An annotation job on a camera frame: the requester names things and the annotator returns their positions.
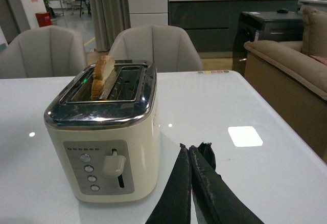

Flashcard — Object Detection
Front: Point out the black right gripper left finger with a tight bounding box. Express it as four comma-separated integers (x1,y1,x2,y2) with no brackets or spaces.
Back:
146,144,192,223

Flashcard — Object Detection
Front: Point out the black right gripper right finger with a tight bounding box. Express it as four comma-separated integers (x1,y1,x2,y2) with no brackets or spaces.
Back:
189,143,262,223

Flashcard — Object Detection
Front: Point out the toasted bread slice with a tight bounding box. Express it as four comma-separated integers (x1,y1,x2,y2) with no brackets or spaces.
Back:
91,55,117,101

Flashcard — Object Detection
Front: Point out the cream chrome two-slot toaster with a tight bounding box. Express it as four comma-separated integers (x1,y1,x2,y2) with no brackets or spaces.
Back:
44,60,160,203

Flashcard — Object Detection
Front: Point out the coloured dot sticker strip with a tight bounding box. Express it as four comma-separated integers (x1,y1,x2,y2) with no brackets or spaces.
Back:
197,70,230,74

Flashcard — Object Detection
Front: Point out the beige sofa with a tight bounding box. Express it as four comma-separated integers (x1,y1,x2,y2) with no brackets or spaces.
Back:
244,7,326,161

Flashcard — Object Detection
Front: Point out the grey chair right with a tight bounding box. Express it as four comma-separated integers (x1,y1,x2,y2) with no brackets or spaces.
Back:
108,25,203,73

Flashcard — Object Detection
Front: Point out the grey chair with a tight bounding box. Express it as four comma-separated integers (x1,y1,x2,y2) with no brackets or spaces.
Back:
1,26,87,79
108,25,203,73

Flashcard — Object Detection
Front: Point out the dark grey counter cabinet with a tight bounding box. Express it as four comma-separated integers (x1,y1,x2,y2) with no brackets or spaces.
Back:
168,0,327,53

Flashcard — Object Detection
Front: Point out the grey chair left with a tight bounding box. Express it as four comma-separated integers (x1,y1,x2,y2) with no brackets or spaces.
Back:
1,26,87,79

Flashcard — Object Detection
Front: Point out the black computer mouse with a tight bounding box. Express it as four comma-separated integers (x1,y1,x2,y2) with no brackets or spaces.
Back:
276,9,289,14

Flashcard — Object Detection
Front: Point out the white drawer cabinet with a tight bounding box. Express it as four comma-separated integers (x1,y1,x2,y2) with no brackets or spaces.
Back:
128,0,168,28

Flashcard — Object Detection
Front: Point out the grey curtain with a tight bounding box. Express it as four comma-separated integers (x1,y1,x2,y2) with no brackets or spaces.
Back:
90,0,131,52

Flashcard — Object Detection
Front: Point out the background desk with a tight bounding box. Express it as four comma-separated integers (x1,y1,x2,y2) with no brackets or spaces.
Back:
75,0,90,17

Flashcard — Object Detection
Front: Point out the red bin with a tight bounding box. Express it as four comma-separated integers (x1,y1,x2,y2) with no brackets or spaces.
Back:
35,12,52,27

